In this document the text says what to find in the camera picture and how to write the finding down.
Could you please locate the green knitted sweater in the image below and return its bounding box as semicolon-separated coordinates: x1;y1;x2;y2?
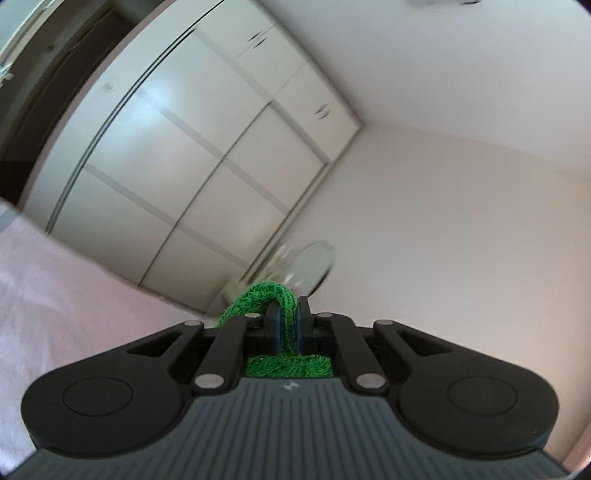
216;281;332;379

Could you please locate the white wardrobe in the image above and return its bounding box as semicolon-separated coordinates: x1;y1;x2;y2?
22;1;361;312

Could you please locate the brown room door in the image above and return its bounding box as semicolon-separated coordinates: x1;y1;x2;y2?
1;1;134;205

